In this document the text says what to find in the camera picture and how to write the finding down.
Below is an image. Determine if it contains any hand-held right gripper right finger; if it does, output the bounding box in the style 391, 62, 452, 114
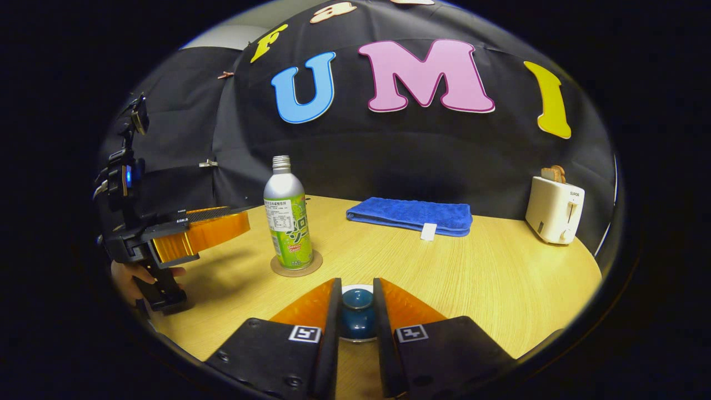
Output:
373, 277, 518, 398

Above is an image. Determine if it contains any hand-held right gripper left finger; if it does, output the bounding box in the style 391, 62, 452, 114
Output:
204, 277, 343, 400

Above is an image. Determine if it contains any silver green-label water bottle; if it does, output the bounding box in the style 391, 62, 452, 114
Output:
263, 155, 314, 271

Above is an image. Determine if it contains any round brown coaster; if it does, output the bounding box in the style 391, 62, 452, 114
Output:
270, 250, 324, 278

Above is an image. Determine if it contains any folded blue towel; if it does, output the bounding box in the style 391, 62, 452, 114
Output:
346, 197, 473, 241

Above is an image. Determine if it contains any black backdrop cloth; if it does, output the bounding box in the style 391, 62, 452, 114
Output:
97, 0, 618, 256

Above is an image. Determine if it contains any white toaster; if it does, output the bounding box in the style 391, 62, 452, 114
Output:
525, 176, 585, 245

